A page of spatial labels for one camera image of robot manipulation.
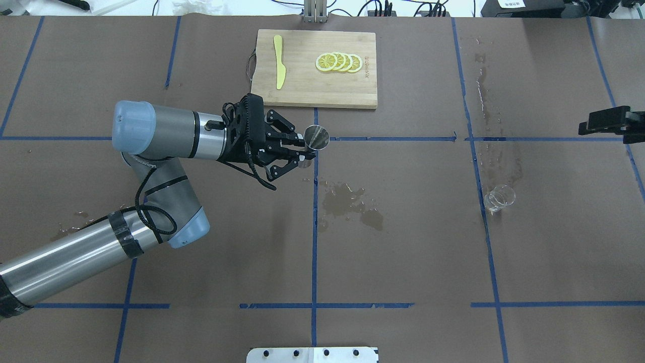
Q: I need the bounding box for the black handled tool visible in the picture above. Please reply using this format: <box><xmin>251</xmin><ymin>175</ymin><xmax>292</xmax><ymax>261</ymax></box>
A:
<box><xmin>58</xmin><ymin>0</ymin><xmax>91</xmax><ymax>12</ymax></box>

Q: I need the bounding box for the steel jigger measuring cup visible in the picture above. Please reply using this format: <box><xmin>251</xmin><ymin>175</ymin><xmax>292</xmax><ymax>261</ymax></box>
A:
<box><xmin>297</xmin><ymin>126</ymin><xmax>330</xmax><ymax>168</ymax></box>

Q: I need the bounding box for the aluminium frame post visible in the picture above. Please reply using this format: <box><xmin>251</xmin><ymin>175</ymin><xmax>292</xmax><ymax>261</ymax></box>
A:
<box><xmin>302</xmin><ymin>0</ymin><xmax>329</xmax><ymax>23</ymax></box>

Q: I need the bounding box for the yellow plastic knife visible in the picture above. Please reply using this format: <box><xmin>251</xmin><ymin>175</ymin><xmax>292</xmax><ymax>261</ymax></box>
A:
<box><xmin>273</xmin><ymin>34</ymin><xmax>287</xmax><ymax>90</ymax></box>

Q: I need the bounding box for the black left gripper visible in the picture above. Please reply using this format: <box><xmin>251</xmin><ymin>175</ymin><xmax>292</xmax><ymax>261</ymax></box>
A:
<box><xmin>239</xmin><ymin>109</ymin><xmax>316</xmax><ymax>182</ymax></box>

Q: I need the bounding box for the black computer box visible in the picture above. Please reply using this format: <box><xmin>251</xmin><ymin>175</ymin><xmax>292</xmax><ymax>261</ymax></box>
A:
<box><xmin>481</xmin><ymin>1</ymin><xmax>566</xmax><ymax>18</ymax></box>

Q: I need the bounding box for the lemon slice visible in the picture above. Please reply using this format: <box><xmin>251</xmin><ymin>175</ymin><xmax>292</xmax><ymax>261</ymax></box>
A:
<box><xmin>346</xmin><ymin>54</ymin><xmax>363</xmax><ymax>74</ymax></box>
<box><xmin>332</xmin><ymin>51</ymin><xmax>348</xmax><ymax>71</ymax></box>
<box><xmin>315</xmin><ymin>52</ymin><xmax>338</xmax><ymax>72</ymax></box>
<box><xmin>339</xmin><ymin>54</ymin><xmax>353</xmax><ymax>72</ymax></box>

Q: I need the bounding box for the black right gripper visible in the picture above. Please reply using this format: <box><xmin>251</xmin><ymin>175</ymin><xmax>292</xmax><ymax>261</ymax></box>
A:
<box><xmin>623</xmin><ymin>112</ymin><xmax>644</xmax><ymax>143</ymax></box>

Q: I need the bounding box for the clear glass beaker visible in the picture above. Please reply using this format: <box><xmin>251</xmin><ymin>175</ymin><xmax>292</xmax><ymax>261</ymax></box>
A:
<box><xmin>483</xmin><ymin>184</ymin><xmax>516</xmax><ymax>214</ymax></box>

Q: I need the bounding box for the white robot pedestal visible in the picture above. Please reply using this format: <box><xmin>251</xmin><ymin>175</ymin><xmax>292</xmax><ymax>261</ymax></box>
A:
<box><xmin>246</xmin><ymin>346</ymin><xmax>379</xmax><ymax>362</ymax></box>

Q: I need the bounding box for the bamboo cutting board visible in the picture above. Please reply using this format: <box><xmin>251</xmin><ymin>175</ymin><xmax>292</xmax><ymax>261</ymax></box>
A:
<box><xmin>251</xmin><ymin>29</ymin><xmax>378</xmax><ymax>109</ymax></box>

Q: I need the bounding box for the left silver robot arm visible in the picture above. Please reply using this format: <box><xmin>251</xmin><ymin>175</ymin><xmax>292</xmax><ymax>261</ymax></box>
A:
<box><xmin>2</xmin><ymin>93</ymin><xmax>330</xmax><ymax>319</ymax></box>

